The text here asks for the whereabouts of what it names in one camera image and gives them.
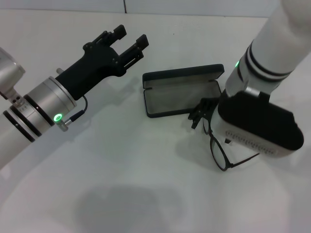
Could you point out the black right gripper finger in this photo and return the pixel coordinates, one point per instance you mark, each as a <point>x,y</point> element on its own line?
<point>228,140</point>
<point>201,109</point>

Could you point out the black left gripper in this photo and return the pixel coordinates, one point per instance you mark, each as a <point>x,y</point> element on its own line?
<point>94,68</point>

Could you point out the black glasses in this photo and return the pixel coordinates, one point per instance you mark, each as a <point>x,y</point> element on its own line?
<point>221,153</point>

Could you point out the black glasses case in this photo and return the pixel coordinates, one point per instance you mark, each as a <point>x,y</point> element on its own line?
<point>182,102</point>

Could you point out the silver right flange connector stub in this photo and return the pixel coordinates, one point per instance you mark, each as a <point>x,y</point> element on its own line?
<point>252,91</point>

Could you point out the silver flange connector stub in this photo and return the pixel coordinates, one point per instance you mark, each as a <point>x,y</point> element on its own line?
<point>252,91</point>
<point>59,70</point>

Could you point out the silver left flange connector stub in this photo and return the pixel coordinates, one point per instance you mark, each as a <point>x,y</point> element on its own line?
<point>59,70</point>

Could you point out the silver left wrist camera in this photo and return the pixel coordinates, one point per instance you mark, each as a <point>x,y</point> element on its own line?
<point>8,70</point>

